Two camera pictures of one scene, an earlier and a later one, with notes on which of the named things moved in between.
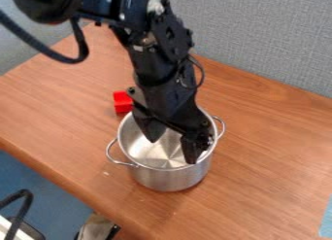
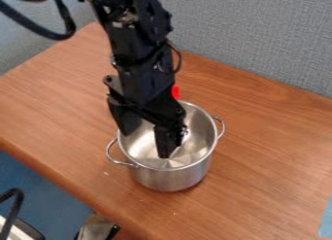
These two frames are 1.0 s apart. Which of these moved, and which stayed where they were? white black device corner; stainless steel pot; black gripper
Moved: black gripper
Stayed: stainless steel pot; white black device corner
